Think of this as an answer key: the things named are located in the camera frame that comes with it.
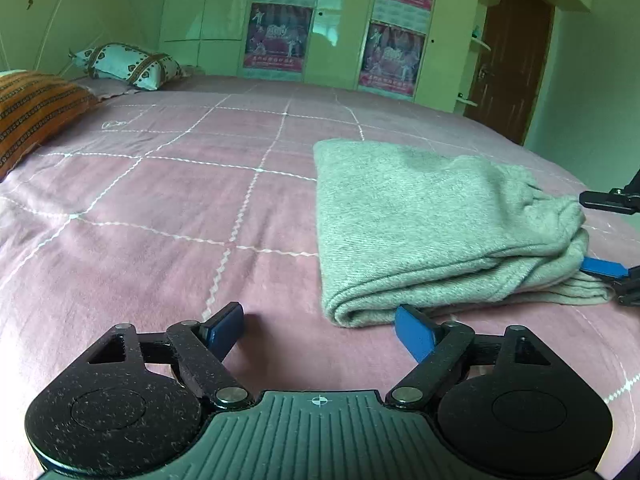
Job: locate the pink checked bed sheet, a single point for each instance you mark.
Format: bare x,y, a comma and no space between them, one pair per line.
175,210

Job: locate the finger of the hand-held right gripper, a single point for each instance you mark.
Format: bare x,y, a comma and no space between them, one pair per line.
607,201
605,267

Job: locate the brown wooden door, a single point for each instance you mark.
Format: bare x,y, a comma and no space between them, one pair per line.
510,60

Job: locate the white patterned pillow brown trim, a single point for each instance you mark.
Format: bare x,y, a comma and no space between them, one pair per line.
130,65

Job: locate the green wardrobe with posters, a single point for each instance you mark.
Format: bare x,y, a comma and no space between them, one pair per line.
340,20

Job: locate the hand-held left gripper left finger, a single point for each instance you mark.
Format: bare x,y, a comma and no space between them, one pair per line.
222,330

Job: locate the cream curved headboard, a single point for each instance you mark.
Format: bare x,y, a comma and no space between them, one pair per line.
75,10

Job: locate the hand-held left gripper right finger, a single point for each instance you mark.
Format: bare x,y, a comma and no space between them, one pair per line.
415,332

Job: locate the orange striped pillow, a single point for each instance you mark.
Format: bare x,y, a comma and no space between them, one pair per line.
32,110

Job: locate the grey towel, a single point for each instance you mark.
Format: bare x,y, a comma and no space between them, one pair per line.
425,230

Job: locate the cream corner shelf unit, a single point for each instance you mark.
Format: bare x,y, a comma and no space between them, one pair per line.
475,35

